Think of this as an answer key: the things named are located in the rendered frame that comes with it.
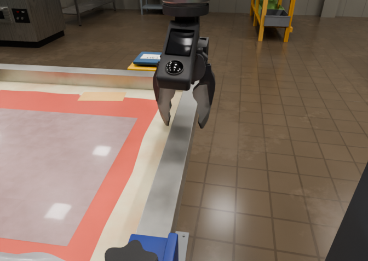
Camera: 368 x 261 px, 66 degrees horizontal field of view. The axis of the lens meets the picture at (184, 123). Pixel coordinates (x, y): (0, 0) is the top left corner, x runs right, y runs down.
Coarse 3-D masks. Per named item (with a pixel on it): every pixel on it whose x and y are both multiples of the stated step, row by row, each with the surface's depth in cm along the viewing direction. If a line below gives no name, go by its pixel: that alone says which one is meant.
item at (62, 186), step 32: (64, 128) 55; (96, 128) 55; (128, 128) 55; (32, 160) 46; (64, 160) 46; (96, 160) 46; (128, 160) 46; (0, 192) 40; (32, 192) 40; (64, 192) 40; (96, 192) 40; (0, 224) 35; (32, 224) 35; (64, 224) 35; (96, 224) 36; (64, 256) 32
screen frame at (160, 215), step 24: (0, 72) 74; (24, 72) 73; (48, 72) 72; (72, 72) 71; (96, 72) 71; (120, 72) 71; (144, 72) 71; (192, 96) 59; (192, 120) 51; (168, 144) 44; (168, 168) 39; (168, 192) 35; (144, 216) 32; (168, 216) 32
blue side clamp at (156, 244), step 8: (144, 240) 28; (152, 240) 28; (160, 240) 28; (168, 240) 27; (176, 240) 27; (144, 248) 28; (152, 248) 28; (160, 248) 28; (168, 248) 27; (176, 248) 27; (160, 256) 27; (168, 256) 26; (176, 256) 28
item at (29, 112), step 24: (0, 96) 67; (24, 96) 67; (48, 96) 67; (72, 96) 67; (0, 120) 57; (24, 120) 57; (48, 120) 57; (0, 144) 50; (24, 144) 50; (0, 168) 45
